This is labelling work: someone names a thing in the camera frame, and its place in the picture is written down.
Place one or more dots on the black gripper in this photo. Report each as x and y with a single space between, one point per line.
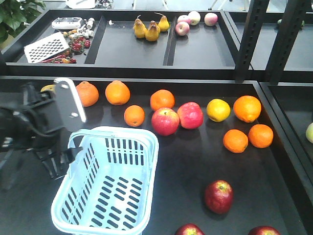
33 122

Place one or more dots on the light blue plastic basket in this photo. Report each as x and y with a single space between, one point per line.
108 188

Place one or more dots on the orange behind red apples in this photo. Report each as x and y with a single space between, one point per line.
162 99

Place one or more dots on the yellow pear fruit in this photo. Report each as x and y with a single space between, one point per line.
50 87

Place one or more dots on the orange back left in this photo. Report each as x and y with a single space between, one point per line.
88 93

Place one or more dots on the white perforated tray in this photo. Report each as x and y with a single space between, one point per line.
45 48

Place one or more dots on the orange back middle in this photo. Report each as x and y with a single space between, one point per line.
117 93

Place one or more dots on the small orange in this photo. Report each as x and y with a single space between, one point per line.
260 136
134 116
235 141

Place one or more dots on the potted green plant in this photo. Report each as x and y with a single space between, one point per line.
16 14

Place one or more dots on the light red apple left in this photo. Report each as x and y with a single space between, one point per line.
165 121

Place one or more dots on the light red apple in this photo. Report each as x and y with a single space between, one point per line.
190 115
165 121

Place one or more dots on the brown pears group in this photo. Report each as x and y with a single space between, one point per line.
152 32

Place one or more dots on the light red apple right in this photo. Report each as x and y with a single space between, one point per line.
190 115

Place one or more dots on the pink apple back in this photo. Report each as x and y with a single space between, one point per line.
182 28

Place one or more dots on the yellow orange fruit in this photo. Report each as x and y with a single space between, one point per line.
218 110

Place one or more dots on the dark red apple left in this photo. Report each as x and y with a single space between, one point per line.
189 229

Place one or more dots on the dark red apple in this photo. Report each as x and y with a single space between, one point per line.
264 230
218 196
189 229

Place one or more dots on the black back display table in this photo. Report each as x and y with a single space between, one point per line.
239 47

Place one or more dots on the black wood display table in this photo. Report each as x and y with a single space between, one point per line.
267 189

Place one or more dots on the dark red apple middle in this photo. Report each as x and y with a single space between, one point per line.
218 196

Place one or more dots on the small orange front left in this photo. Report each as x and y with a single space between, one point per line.
235 141

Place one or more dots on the large orange with nub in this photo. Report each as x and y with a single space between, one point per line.
247 108

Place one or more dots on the small orange front right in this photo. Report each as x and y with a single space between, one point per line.
260 136

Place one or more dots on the dark red apple front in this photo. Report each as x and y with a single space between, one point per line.
264 230

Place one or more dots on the black right display table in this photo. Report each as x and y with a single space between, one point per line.
293 105

